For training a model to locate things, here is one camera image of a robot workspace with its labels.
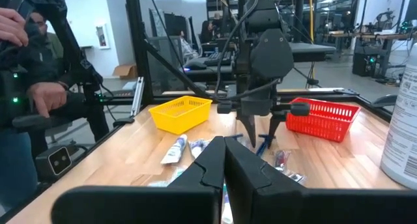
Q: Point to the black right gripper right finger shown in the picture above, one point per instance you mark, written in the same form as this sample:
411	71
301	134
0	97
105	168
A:
260	201

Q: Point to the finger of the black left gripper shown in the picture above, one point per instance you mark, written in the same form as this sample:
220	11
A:
248	126
275	124

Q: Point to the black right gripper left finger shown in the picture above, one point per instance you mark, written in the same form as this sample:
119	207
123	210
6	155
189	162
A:
195	201

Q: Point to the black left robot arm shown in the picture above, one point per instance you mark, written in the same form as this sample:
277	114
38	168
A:
272	54

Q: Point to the white travel toothpaste tube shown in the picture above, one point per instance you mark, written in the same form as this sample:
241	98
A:
198	146
176	149

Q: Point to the red plastic basket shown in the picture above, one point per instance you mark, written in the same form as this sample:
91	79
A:
325	126

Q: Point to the black keyboard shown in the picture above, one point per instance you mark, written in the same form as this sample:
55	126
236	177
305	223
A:
219	58

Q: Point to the yellow plastic basket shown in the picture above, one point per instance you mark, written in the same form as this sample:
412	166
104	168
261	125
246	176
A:
182	120

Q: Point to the black computer mouse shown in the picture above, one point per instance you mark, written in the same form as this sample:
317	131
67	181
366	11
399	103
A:
195	65

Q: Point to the black computer desk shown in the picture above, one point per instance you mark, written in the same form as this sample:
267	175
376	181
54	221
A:
312	49

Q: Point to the person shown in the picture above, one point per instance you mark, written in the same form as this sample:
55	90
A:
187	49
16	168
215	22

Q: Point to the black computer tower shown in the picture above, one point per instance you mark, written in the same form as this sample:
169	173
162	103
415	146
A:
363	62

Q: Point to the silver aluminium extrusion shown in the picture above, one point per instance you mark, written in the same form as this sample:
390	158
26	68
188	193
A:
137	97

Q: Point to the white wipes canister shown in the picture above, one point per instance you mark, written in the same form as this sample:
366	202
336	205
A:
402	126

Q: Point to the long wooden workbench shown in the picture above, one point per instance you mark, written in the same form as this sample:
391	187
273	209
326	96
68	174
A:
374	36

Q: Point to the cardboard box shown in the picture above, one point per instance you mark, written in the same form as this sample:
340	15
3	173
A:
125	71

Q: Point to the person's hand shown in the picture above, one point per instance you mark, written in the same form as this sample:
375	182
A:
47	98
13	27

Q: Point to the black table-level camera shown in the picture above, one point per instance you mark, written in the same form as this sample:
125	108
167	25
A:
55	160

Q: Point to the framed wall picture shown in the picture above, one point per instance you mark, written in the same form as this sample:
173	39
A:
102	36

